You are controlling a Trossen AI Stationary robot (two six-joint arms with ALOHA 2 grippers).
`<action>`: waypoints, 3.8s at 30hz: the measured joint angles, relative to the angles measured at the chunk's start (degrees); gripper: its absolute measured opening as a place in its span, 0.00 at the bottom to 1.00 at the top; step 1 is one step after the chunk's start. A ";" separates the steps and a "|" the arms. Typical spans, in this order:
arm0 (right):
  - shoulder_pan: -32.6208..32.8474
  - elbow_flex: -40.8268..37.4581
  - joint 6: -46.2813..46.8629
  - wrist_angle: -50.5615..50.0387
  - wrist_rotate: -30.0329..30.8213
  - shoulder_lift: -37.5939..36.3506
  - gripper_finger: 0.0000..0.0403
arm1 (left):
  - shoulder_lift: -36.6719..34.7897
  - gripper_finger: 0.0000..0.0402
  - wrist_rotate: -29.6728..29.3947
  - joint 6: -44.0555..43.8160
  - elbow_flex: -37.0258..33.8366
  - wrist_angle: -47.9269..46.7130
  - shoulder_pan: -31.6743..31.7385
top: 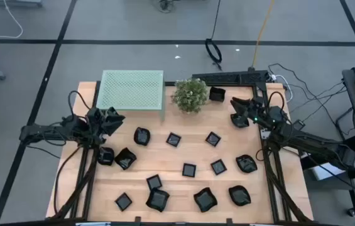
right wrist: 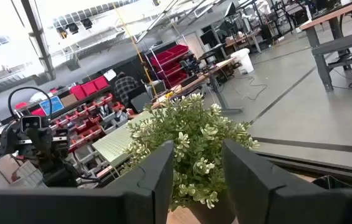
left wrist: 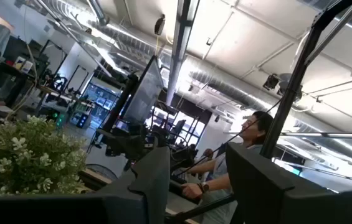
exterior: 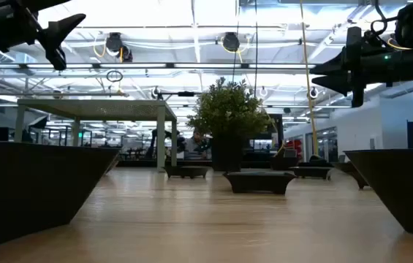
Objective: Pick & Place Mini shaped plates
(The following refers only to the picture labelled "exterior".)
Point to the black angular mini plate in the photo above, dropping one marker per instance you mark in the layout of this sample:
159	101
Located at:
283	162

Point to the black background robot arm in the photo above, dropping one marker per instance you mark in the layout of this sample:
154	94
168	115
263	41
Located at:
154	144

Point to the black wavy square plate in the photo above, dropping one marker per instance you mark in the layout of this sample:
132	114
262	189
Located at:
348	168
411	190

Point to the black round wavy plate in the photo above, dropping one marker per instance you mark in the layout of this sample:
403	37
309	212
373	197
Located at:
259	180

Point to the green potted plant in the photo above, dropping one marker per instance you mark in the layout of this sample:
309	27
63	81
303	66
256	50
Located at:
228	109

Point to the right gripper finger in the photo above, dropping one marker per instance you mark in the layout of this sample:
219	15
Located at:
337	67
339	84

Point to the person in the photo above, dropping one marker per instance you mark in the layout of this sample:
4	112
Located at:
195	148

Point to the black aluminium table frame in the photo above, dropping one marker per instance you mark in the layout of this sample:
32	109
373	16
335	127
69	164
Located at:
147	163

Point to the rack of red bins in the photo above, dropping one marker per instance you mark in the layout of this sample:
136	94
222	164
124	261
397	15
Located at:
295	146

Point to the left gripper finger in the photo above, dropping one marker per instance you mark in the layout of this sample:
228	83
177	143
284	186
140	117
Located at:
41	2
63	27

